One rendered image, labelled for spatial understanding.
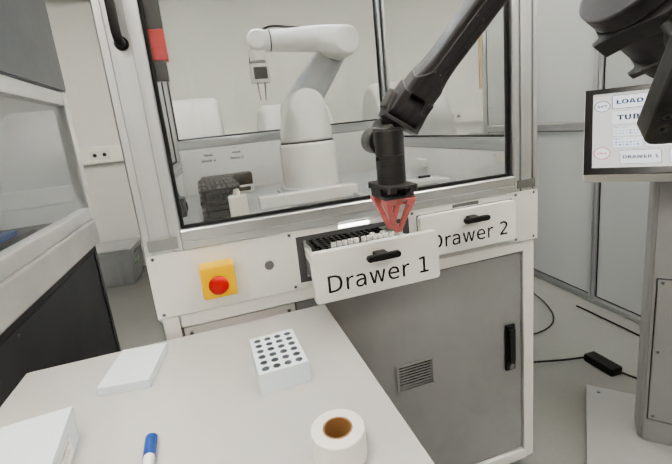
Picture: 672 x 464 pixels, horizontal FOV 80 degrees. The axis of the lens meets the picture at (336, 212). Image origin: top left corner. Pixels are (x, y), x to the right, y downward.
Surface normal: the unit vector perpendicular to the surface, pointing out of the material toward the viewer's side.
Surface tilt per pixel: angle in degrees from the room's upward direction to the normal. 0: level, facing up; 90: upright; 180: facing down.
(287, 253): 90
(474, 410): 90
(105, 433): 0
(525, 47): 90
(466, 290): 90
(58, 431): 0
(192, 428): 0
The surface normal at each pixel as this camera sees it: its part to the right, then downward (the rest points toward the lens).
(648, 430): -0.51, 0.23
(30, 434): -0.11, -0.97
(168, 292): 0.29, 0.18
